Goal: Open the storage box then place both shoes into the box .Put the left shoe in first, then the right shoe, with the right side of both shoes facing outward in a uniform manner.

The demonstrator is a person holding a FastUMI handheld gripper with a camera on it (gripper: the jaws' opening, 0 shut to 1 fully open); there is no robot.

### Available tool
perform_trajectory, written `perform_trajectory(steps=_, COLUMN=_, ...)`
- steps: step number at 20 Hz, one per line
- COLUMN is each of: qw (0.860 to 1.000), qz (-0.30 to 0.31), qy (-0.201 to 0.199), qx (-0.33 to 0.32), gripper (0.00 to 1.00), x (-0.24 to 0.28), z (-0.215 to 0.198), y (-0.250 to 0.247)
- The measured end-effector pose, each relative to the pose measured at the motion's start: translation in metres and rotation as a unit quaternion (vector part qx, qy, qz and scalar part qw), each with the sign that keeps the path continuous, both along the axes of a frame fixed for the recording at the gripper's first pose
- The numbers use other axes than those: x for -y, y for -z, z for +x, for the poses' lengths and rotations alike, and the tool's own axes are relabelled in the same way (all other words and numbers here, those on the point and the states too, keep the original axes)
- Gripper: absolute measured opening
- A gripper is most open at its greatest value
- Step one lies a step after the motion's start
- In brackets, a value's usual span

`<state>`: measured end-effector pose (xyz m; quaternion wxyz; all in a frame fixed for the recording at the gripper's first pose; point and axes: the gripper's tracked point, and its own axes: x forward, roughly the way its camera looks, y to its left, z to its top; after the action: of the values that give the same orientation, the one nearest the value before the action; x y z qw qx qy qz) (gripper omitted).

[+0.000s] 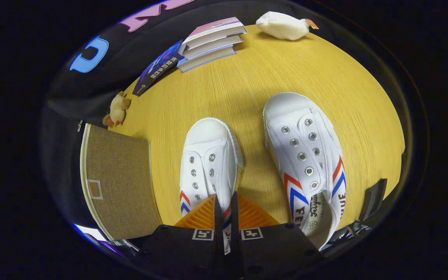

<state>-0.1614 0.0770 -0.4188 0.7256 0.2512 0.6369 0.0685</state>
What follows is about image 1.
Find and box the dark blue book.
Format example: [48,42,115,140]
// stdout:
[132,39,186,97]

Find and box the white plush toy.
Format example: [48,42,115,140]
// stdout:
[255,11,320,41]

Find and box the white shoe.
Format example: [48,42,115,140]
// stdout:
[262,92,347,252]
[179,117,245,256]

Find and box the tan plush dog toy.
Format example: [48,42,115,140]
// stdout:
[102,91,132,128]

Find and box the light blue cover book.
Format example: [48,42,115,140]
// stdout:
[176,46,237,73]

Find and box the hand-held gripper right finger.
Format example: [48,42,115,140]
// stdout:
[229,191,324,280]

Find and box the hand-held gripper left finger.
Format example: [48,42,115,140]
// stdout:
[133,194,225,280]

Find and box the pink cover book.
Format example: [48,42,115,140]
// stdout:
[183,17,248,44]

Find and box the brown fabric storage box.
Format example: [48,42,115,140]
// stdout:
[79,124,163,241]

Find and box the lit computer screen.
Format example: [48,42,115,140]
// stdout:
[72,223,140,252]

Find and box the white cover book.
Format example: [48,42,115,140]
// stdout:
[183,34,244,60]

